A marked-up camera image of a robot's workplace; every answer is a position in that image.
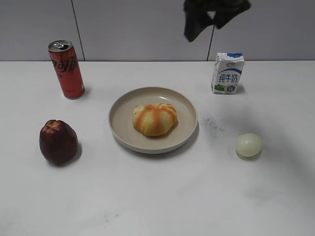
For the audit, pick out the white milk carton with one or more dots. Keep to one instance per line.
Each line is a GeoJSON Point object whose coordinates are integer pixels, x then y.
{"type": "Point", "coordinates": [227, 73]}

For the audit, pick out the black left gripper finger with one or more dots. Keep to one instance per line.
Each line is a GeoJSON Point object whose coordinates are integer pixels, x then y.
{"type": "Point", "coordinates": [197, 17]}

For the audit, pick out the white peeled egg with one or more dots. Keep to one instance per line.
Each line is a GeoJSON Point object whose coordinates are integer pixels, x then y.
{"type": "Point", "coordinates": [249, 144]}

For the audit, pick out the dark red wax apple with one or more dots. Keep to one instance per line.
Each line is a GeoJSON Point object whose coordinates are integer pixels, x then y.
{"type": "Point", "coordinates": [58, 142]}

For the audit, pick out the beige round plate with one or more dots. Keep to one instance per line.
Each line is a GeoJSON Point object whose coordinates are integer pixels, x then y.
{"type": "Point", "coordinates": [121, 116]}

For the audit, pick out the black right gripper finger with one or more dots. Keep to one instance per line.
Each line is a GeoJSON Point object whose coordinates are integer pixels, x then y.
{"type": "Point", "coordinates": [228, 10]}

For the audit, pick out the red cola can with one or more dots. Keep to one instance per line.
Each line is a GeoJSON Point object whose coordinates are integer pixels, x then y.
{"type": "Point", "coordinates": [65, 63]}

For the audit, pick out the orange striped croissant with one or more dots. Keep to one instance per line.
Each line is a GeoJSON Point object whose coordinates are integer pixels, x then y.
{"type": "Point", "coordinates": [154, 119]}

